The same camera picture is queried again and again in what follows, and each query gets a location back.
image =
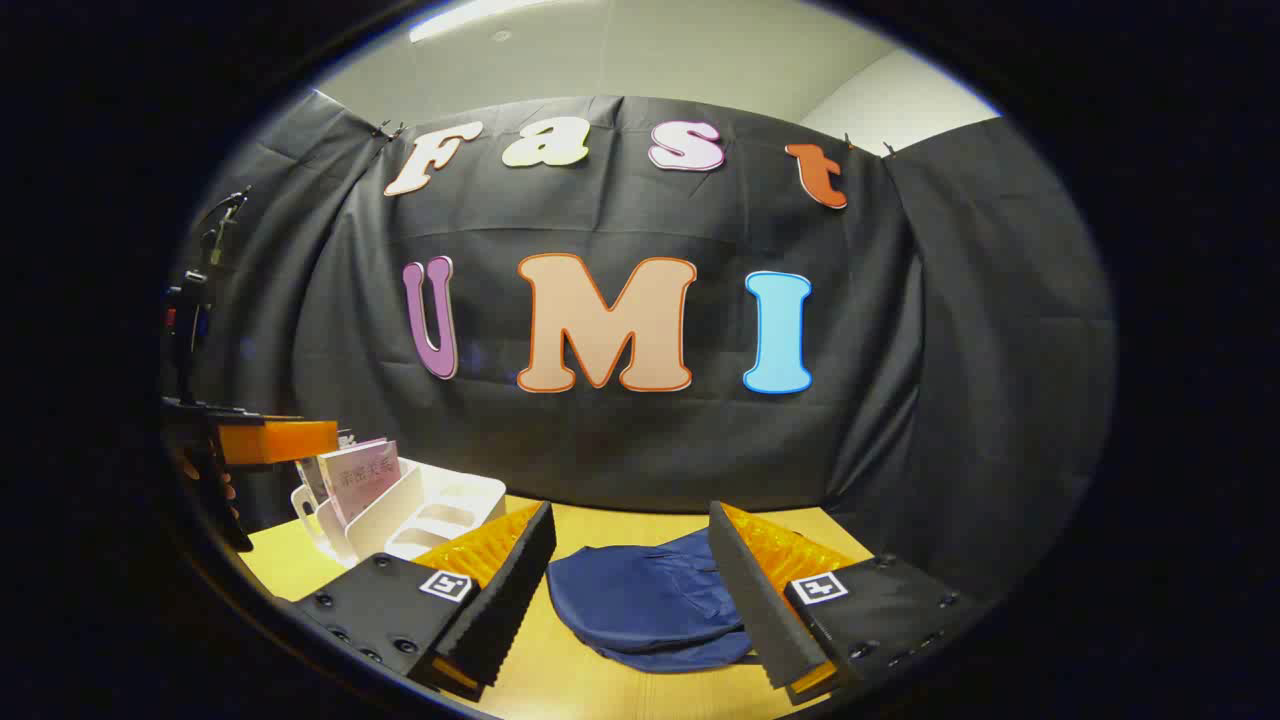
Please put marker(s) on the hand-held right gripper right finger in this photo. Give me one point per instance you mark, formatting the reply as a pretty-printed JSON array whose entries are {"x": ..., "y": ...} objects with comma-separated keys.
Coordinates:
[{"x": 755, "y": 610}]

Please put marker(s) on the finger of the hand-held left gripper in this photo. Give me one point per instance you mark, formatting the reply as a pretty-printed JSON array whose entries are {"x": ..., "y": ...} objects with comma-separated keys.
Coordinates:
[{"x": 280, "y": 442}]

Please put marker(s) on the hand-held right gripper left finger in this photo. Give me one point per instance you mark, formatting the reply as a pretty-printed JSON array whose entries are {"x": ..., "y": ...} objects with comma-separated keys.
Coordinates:
[{"x": 505, "y": 600}]

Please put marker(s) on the black portrait book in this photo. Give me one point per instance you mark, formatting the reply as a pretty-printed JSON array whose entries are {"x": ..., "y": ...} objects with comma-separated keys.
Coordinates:
[{"x": 312, "y": 478}]

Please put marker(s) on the pink book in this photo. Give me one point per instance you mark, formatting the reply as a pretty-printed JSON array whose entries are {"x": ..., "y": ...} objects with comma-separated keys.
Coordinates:
[{"x": 365, "y": 478}]

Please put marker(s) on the white plastic bookshelf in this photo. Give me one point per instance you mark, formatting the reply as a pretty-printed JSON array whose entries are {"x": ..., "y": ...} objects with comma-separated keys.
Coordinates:
[{"x": 440, "y": 510}]

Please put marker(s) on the blue schoolbag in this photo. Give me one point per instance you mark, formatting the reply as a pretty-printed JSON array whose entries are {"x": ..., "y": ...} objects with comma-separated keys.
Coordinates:
[{"x": 640, "y": 600}]

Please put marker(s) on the black backdrop cloth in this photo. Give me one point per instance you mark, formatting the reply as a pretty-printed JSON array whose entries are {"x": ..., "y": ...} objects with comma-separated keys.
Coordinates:
[{"x": 620, "y": 450}]

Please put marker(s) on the black camera stand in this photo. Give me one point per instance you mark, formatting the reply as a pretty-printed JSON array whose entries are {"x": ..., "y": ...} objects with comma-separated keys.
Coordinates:
[{"x": 205, "y": 290}]

